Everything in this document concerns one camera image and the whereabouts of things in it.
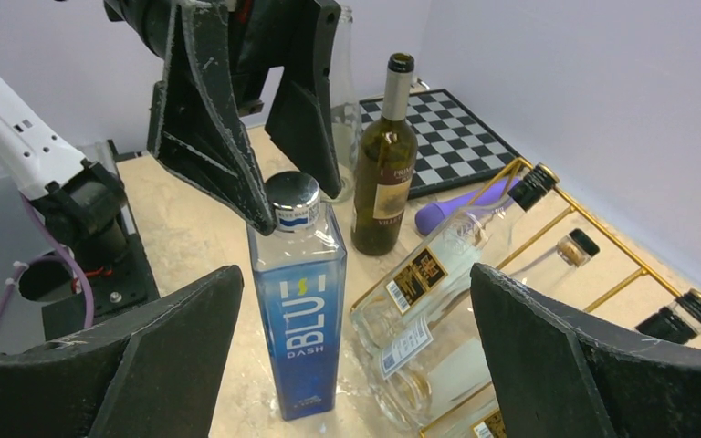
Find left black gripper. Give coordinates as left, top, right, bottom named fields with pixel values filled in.
left=103, top=0, right=342, bottom=235

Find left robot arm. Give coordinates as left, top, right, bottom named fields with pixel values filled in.
left=0, top=1, right=341, bottom=329

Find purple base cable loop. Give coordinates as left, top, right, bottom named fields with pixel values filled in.
left=0, top=196, right=97, bottom=358

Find purple cylinder tool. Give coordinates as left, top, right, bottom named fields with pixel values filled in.
left=414, top=179, right=510, bottom=236

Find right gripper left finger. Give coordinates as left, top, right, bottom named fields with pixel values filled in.
left=0, top=266, right=244, bottom=437

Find clear round glass bottle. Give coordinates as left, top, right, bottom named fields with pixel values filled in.
left=322, top=5, right=362, bottom=203

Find square clear bottle black cap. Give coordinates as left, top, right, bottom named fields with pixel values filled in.
left=350, top=162, right=561, bottom=358

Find gold wire wine rack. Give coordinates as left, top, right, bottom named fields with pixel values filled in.
left=347, top=157, right=701, bottom=438

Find black white chessboard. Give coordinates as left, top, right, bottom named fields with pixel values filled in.
left=358, top=89, right=524, bottom=201

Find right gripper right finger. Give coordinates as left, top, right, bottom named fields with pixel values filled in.
left=470, top=263, right=701, bottom=437

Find dark green wine bottle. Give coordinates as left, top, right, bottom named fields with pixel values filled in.
left=351, top=53, right=418, bottom=256

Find round clear bottle cork cap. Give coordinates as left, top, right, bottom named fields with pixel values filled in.
left=362, top=228, right=602, bottom=433

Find blue dash bottle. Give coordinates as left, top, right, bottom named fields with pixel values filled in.
left=247, top=171, right=347, bottom=421

